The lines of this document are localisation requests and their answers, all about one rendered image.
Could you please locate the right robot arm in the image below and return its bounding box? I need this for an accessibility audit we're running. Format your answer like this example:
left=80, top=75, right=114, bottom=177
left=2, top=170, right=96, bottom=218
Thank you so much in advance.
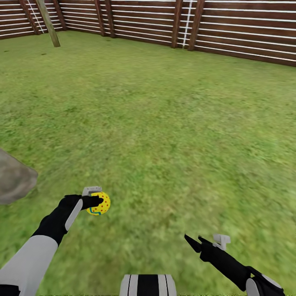
left=184, top=234, right=286, bottom=296

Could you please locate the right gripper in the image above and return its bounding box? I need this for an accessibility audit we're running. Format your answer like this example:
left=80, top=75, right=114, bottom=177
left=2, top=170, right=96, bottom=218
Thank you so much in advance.
left=184, top=235, right=236, bottom=279

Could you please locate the easter egg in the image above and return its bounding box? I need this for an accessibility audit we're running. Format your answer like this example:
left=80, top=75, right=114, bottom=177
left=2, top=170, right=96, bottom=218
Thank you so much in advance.
left=86, top=192, right=111, bottom=215

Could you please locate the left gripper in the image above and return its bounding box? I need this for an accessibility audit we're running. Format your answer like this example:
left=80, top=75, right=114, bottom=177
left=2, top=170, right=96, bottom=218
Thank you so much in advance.
left=84, top=196, right=104, bottom=209

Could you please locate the robot trunk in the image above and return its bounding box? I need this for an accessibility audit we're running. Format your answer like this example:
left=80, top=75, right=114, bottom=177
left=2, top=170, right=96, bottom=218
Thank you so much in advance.
left=119, top=274, right=177, bottom=296

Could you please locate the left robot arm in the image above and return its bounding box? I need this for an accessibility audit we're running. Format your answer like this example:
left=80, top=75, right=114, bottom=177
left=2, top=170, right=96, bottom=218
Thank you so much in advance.
left=0, top=186, right=104, bottom=296

